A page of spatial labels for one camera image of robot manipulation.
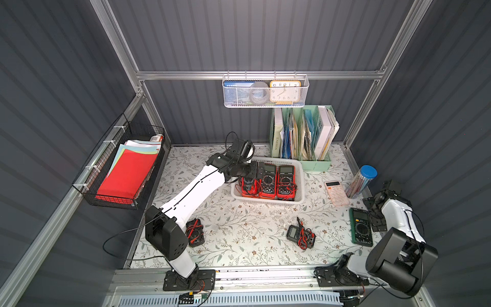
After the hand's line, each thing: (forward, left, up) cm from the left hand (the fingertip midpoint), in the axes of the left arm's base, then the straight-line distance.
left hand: (254, 168), depth 79 cm
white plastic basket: (0, +8, -13) cm, 16 cm away
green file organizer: (+23, -27, -2) cm, 36 cm away
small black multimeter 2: (-20, +26, -21) cm, 39 cm away
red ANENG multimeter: (+3, -16, -16) cm, 23 cm away
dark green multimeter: (-18, -47, -20) cm, 54 cm away
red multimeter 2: (+1, -7, -15) cm, 16 cm away
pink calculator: (+1, -43, -22) cm, 48 cm away
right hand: (-14, -54, -15) cm, 58 cm away
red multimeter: (-1, +2, -13) cm, 13 cm away
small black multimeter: (-22, -21, -20) cm, 36 cm away
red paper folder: (-7, +48, +5) cm, 49 cm away
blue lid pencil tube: (-1, -48, -8) cm, 49 cm away
